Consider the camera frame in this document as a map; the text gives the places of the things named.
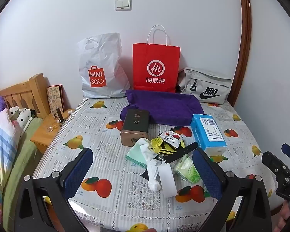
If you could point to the white plastic shopping bag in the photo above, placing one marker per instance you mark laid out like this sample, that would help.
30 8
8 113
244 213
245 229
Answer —
106 60

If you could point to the striped pastel quilt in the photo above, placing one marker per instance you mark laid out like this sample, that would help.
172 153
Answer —
2 140

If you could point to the patterned book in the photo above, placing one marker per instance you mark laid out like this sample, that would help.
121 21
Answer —
55 99

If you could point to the person's right hand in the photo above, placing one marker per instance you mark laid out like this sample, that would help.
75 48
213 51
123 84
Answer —
284 212

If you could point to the white light switch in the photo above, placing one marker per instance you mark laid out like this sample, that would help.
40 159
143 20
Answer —
122 4

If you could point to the small dark bottle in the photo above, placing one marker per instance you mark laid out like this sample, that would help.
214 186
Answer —
59 116

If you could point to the polka dot pillow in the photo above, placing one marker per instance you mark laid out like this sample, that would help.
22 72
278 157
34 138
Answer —
20 118

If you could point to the red paper bag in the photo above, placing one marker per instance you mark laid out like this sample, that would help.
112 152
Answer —
157 55

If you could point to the green pocket tissue pack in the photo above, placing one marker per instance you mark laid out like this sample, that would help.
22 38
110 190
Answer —
187 171

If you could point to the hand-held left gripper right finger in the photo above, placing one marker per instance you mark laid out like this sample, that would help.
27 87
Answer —
207 174

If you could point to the light green cloth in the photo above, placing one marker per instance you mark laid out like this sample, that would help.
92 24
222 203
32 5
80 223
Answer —
135 156

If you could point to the red white snack packet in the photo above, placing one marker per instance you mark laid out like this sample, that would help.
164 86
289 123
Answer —
170 137

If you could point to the yellow black cloth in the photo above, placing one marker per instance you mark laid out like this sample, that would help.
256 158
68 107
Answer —
165 151

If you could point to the brown wooden door frame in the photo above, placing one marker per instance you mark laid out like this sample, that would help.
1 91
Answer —
245 41

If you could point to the grey waist bag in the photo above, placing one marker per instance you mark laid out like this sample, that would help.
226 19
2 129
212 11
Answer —
207 77

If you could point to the white sock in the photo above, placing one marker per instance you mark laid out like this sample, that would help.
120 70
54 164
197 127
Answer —
151 169

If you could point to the blue tissue pack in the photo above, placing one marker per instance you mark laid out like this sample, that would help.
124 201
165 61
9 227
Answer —
207 130

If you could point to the wooden nightstand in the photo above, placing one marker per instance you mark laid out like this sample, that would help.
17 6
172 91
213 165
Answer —
46 137

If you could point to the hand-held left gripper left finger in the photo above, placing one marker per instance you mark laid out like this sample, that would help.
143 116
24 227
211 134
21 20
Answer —
78 171

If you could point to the wooden bed headboard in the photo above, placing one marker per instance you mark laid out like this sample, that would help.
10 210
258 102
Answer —
26 91

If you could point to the green bed sheet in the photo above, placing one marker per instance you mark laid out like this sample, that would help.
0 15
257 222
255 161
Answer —
17 164

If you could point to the purple towel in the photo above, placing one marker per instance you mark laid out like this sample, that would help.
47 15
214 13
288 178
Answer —
164 106

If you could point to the dark tea tin box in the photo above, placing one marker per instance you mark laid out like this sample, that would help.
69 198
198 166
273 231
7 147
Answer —
135 125

